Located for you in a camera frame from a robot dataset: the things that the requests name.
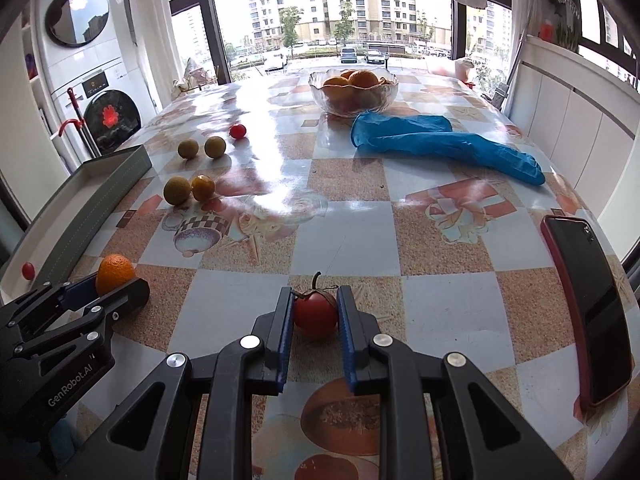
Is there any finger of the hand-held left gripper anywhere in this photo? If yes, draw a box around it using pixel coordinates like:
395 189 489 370
0 273 99 342
11 276 151 362

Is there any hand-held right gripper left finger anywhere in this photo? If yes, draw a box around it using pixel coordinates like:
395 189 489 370
65 286 296 480

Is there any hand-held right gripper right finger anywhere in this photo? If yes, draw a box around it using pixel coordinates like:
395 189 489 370
336 285 575 480

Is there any red tomato with long stem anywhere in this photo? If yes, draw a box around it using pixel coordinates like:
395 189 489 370
291 271 340 340

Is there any grey rectangular tray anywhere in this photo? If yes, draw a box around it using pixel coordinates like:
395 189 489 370
0 144 153 301

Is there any small yellow-green round fruit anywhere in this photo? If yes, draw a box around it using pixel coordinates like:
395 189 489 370
163 176 193 206

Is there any small orange-yellow round fruit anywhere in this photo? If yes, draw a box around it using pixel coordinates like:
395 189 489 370
191 174 217 203

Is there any blue rubber glove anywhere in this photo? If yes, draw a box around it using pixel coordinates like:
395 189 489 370
352 130 546 186
351 113 453 148

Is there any white tumble dryer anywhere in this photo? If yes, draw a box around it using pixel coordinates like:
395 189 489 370
32 0 133 96

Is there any clear glass bowl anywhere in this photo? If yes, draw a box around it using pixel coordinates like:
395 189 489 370
308 69 399 118

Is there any smartphone with red case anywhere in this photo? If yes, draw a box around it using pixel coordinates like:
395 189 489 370
541 214 635 408

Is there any white curtain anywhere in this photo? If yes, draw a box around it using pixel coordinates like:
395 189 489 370
120 0 173 111

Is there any pink plastic container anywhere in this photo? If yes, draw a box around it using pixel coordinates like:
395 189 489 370
425 56 458 76

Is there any white radiator cover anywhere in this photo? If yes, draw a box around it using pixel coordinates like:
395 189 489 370
502 35 640 261

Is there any green potted plant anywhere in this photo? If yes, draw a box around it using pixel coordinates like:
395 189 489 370
547 0 582 51

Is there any red-handled mop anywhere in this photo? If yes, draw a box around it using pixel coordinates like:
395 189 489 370
57 87 103 161

